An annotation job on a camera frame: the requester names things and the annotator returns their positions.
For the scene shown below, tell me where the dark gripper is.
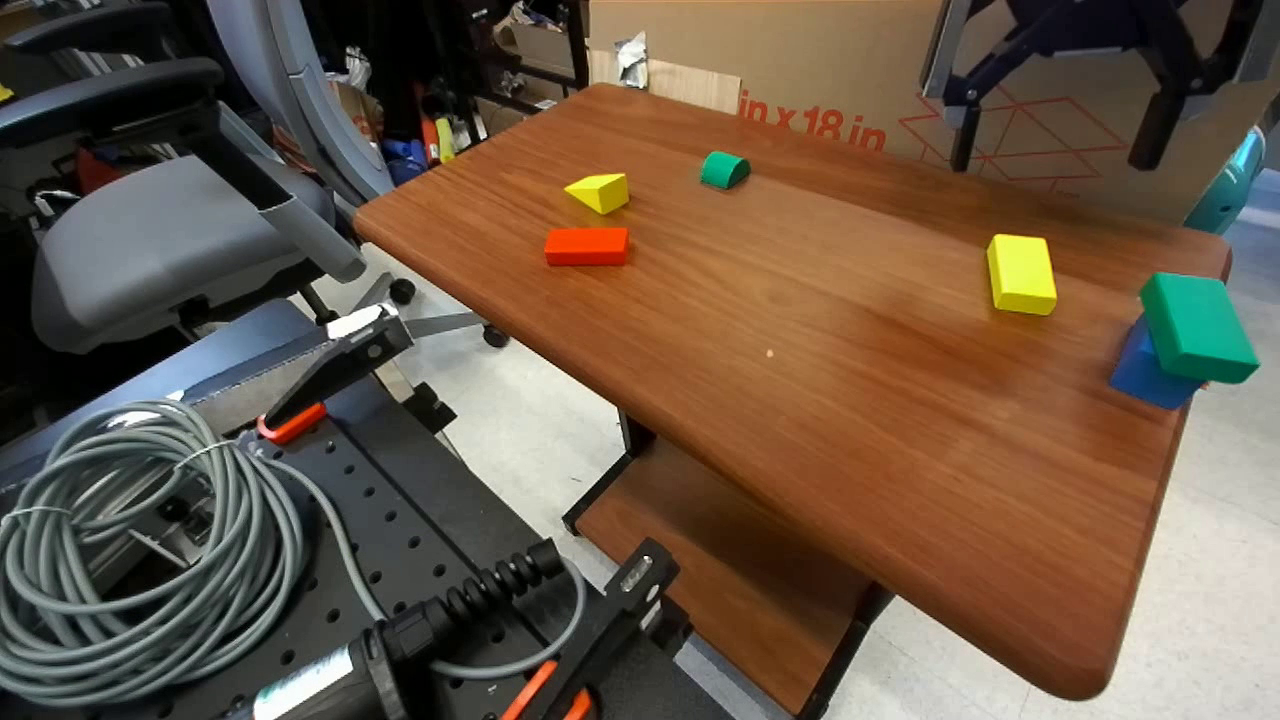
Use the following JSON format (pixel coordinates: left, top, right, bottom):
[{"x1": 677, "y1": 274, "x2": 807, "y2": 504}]
[{"x1": 943, "y1": 0, "x2": 1264, "y2": 178}]

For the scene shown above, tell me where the yellow rectangular block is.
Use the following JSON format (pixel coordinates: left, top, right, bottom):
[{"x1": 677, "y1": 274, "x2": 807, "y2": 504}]
[{"x1": 985, "y1": 234, "x2": 1065, "y2": 322}]

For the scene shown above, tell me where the teal plastic object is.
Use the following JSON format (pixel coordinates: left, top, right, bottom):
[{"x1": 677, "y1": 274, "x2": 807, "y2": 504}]
[{"x1": 1179, "y1": 126, "x2": 1271, "y2": 241}]

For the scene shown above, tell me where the green rectangular block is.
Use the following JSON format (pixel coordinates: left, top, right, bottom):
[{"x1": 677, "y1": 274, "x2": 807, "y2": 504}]
[{"x1": 1136, "y1": 268, "x2": 1264, "y2": 388}]

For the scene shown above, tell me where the blue block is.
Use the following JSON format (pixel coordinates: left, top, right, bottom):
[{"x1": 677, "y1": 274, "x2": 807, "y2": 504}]
[{"x1": 1106, "y1": 317, "x2": 1206, "y2": 413}]

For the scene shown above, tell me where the large cardboard box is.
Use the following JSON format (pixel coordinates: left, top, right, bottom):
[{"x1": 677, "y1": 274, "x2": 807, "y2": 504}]
[{"x1": 582, "y1": 0, "x2": 1280, "y2": 234}]

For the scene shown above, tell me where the small green rounded block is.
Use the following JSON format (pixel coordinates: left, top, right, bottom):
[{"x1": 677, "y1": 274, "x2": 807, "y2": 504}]
[{"x1": 695, "y1": 148, "x2": 755, "y2": 196}]

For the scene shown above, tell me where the yellow wedge block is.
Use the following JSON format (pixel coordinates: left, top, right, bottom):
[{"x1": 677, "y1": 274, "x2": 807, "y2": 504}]
[{"x1": 558, "y1": 170, "x2": 635, "y2": 221}]

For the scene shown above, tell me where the orange rectangular block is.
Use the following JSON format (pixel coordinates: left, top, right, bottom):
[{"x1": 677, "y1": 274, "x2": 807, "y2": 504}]
[{"x1": 539, "y1": 221, "x2": 635, "y2": 274}]

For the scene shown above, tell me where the chair base leg with casters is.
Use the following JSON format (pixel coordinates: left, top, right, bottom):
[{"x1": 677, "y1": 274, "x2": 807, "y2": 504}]
[{"x1": 379, "y1": 274, "x2": 510, "y2": 353}]

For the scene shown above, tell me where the blue container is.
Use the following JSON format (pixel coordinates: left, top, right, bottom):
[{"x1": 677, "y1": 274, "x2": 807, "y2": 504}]
[{"x1": 379, "y1": 132, "x2": 431, "y2": 188}]

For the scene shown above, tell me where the black clamp with silver jaw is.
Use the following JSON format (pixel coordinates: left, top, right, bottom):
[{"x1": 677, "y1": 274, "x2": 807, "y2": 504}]
[{"x1": 252, "y1": 300, "x2": 415, "y2": 449}]

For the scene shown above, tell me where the black power plug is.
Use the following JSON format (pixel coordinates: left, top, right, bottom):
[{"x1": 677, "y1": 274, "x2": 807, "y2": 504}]
[{"x1": 351, "y1": 535, "x2": 572, "y2": 697}]

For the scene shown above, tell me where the black perforated mounting board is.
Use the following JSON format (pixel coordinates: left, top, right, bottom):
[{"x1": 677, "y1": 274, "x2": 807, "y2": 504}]
[{"x1": 157, "y1": 377, "x2": 732, "y2": 720}]

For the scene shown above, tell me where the grey office chair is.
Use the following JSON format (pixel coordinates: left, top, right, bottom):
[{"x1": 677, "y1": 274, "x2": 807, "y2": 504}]
[{"x1": 0, "y1": 52, "x2": 415, "y2": 363}]

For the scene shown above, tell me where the black device with silver label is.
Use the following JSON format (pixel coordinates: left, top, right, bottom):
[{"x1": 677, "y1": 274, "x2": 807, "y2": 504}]
[{"x1": 242, "y1": 635, "x2": 405, "y2": 720}]

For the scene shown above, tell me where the black clamp with orange handles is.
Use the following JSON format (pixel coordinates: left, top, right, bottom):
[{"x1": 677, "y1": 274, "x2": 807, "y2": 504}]
[{"x1": 495, "y1": 535, "x2": 682, "y2": 720}]

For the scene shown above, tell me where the coiled grey cable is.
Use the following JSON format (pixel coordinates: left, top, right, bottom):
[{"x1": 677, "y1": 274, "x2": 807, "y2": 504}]
[{"x1": 0, "y1": 396, "x2": 592, "y2": 714}]

